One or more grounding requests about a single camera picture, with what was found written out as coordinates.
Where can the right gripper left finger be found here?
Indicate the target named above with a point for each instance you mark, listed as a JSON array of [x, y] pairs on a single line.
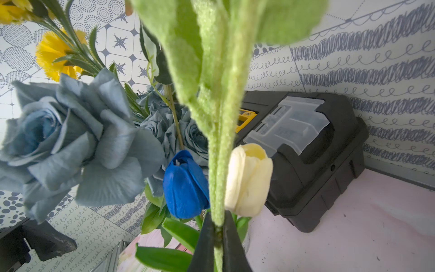
[[203, 258]]

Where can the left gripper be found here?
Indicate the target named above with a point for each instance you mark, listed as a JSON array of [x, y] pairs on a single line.
[[43, 238]]

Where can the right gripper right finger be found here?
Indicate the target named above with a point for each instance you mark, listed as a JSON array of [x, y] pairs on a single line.
[[234, 258]]

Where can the yellow carnation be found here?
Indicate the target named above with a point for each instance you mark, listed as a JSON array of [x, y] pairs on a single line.
[[56, 54], [17, 12]]

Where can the yellow poppy flower stem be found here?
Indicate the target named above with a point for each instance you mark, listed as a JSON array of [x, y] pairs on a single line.
[[208, 48]]

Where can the blue tulip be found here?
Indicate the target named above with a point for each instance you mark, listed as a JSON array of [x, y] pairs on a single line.
[[186, 196]]

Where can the white tulip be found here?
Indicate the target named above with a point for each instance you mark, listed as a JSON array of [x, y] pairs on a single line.
[[248, 183]]

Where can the grey blue rose bouquet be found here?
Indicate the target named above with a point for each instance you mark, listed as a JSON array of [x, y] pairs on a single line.
[[80, 135]]

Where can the black plastic toolbox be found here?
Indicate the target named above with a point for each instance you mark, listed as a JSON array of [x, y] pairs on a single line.
[[316, 143]]

